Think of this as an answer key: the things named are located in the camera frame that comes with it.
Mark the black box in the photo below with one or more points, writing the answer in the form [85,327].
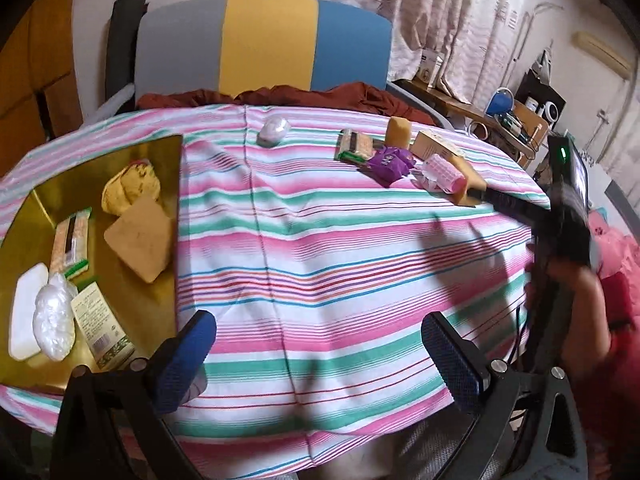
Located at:
[532,90]

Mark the white air conditioner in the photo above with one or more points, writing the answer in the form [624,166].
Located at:
[602,52]

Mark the yellow snack bag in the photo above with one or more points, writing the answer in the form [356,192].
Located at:
[130,187]

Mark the grey mesh chair seat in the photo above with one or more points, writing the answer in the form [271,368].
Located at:
[435,447]

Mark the crumpled white plastic ball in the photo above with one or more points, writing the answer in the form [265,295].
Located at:
[274,131]

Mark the clear plastic bag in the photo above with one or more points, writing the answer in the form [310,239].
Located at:
[52,320]

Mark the person's red clothing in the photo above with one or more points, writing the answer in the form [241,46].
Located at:
[620,340]

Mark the person's right forearm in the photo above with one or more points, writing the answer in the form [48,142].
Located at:
[577,310]

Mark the black rolled mat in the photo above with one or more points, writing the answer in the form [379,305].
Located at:
[122,45]

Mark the pink cloth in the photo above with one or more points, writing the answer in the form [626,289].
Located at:
[617,240]

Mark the golden tin box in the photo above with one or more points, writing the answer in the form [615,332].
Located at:
[50,200]

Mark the small green-printed box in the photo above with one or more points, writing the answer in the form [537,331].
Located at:
[100,325]

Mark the wooden wardrobe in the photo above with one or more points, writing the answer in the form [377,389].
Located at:
[45,60]

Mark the brown cloth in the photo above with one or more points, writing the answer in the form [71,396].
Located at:
[300,95]

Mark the purple snack packet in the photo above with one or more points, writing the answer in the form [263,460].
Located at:
[391,162]

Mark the white round device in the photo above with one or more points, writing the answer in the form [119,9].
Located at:
[551,111]

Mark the white soap block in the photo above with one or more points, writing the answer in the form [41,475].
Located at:
[24,315]

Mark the wooden side desk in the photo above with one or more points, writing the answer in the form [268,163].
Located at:
[450,105]

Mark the pink hair roller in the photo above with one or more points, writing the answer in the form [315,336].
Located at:
[440,175]

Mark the beige cardboard box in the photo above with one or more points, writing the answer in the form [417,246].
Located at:
[436,144]

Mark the green snack packet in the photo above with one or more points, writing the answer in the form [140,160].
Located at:
[355,146]

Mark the patterned curtain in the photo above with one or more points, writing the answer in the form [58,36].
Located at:
[425,10]

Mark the striped tablecloth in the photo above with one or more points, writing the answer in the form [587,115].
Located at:
[325,260]

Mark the sesame snack packet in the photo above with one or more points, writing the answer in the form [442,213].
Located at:
[72,240]

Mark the tan sponge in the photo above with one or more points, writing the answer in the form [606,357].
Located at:
[472,182]
[140,240]

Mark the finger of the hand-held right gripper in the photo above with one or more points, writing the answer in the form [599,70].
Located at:
[510,205]

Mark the blue round object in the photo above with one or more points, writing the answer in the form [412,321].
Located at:
[499,101]

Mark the white carton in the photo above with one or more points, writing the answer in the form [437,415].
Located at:
[430,67]

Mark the grey yellow blue chair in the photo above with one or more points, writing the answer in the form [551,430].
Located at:
[270,40]

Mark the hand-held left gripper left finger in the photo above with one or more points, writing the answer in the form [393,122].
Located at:
[187,355]

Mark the yellow sponge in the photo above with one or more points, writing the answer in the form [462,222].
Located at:
[399,130]

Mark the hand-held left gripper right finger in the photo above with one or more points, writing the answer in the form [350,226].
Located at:
[452,360]

